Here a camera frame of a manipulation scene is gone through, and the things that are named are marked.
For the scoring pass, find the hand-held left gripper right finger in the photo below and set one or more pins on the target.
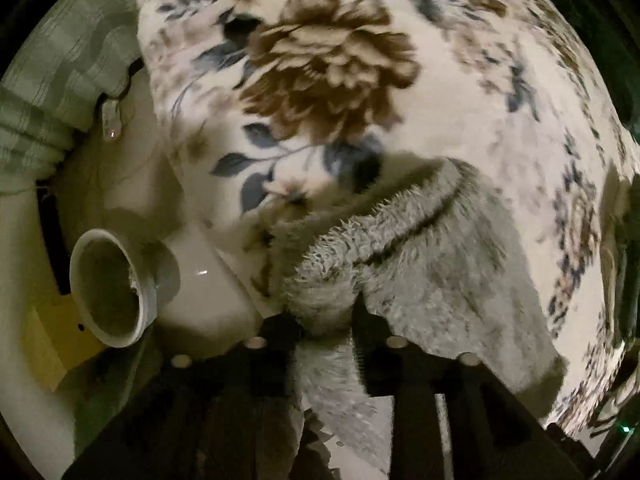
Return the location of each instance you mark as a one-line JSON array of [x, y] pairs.
[[371, 352]]

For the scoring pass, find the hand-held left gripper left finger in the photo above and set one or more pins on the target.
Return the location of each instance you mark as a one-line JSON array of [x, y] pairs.
[[279, 342]]

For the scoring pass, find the grey fluffy pants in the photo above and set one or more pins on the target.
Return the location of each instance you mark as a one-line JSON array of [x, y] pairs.
[[425, 270]]

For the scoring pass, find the white round container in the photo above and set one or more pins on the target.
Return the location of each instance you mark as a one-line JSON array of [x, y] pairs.
[[112, 287]]

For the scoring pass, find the yellow cardboard box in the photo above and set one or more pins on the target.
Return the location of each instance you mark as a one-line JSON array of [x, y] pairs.
[[52, 347]]

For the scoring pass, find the floral printed blanket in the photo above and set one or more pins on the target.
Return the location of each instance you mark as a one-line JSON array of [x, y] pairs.
[[450, 110]]

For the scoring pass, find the green plaid curtain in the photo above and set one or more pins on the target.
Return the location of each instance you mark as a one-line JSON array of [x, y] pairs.
[[60, 75]]

